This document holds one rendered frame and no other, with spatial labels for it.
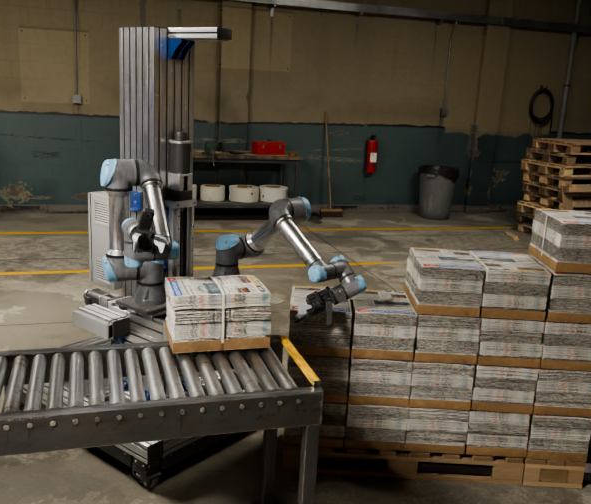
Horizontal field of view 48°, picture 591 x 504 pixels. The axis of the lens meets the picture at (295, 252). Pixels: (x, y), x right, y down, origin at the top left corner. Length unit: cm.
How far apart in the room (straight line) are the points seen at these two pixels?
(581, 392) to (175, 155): 218
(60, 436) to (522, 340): 203
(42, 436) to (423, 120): 893
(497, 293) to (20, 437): 203
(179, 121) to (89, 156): 614
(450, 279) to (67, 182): 703
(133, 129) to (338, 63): 689
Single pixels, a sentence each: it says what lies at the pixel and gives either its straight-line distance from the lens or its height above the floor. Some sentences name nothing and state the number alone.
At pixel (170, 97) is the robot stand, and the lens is 323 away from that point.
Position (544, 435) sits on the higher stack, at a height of 27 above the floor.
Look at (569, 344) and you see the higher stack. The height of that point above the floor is 73.
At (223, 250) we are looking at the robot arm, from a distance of 337.
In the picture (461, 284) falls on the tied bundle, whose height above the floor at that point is 98.
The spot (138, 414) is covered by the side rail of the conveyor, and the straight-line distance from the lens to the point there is 222.
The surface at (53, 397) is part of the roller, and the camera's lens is 232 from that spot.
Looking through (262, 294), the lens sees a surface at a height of 103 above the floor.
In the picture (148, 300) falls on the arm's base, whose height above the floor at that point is 84.
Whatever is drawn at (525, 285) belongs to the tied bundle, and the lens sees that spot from 317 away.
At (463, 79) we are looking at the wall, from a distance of 1082.
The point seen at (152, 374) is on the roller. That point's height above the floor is 80.
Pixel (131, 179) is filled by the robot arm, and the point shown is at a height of 138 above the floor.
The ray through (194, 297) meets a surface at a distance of 252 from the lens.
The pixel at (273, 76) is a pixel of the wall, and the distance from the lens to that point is 965.
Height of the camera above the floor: 180
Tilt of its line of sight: 14 degrees down
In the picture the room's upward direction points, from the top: 3 degrees clockwise
